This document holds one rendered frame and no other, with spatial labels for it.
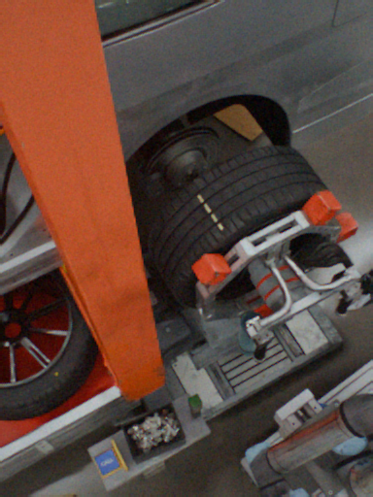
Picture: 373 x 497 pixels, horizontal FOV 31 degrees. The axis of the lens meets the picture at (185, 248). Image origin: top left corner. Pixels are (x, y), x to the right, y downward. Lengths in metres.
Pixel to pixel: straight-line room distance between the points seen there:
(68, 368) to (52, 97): 1.77
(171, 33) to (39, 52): 0.98
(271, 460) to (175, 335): 1.03
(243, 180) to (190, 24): 0.54
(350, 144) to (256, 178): 1.63
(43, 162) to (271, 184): 1.18
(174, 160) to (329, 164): 1.33
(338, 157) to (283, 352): 1.15
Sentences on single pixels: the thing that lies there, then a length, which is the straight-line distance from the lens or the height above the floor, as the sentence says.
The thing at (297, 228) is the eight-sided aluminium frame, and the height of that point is 1.12.
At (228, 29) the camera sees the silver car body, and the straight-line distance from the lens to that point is 1.98.
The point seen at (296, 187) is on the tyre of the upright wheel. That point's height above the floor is 1.15.
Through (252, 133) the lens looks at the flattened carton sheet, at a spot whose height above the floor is 0.02.
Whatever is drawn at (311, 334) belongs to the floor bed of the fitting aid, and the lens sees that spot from 3.14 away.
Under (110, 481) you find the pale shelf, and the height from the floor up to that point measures 0.45.
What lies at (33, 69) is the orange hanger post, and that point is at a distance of 0.95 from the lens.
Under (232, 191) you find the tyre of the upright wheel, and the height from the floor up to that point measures 1.17.
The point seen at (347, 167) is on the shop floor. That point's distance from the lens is 3.66.
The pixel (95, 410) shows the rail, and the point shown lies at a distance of 2.73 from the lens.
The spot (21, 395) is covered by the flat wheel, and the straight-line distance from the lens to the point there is 2.67.
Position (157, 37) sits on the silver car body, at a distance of 1.87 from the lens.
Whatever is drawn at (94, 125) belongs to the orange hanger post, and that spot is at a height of 2.15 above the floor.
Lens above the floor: 3.01
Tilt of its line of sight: 64 degrees down
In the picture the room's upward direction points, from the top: 3 degrees counter-clockwise
